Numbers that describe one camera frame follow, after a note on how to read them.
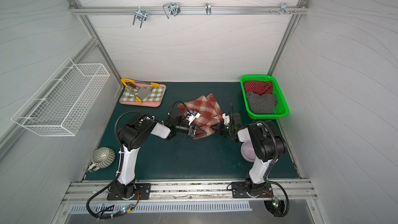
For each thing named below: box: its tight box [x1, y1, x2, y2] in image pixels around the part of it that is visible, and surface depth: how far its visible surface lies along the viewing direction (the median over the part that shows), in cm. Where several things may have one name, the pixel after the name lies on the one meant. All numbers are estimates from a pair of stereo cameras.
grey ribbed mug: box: [88, 147, 116, 173], surface depth 80 cm
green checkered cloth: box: [119, 86, 167, 102], surface depth 114 cm
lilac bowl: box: [240, 140, 257, 163], surface depth 84 cm
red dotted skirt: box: [243, 80, 273, 96], surface depth 111 cm
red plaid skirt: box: [177, 93, 223, 140], surface depth 103 cm
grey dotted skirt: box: [245, 91, 278, 115], surface depth 100 cm
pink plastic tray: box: [119, 82, 167, 108], surface depth 110 cm
